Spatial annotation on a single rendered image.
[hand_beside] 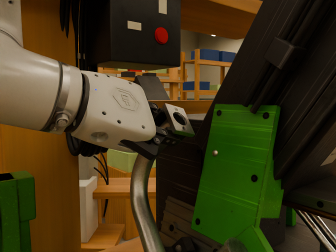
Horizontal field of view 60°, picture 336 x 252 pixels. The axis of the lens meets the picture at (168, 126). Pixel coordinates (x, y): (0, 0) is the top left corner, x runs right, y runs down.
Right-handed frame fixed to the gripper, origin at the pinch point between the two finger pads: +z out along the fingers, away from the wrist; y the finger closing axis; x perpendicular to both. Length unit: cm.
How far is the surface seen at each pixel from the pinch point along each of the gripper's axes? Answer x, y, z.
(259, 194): -4.8, -13.9, 7.5
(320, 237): -2.9, -19.4, 22.5
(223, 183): -0.3, -9.4, 7.5
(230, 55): 121, 409, 418
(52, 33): 7.8, 27.0, -13.6
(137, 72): 353, 591, 381
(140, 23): -3.6, 23.5, -1.1
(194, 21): -3.6, 43.3, 23.4
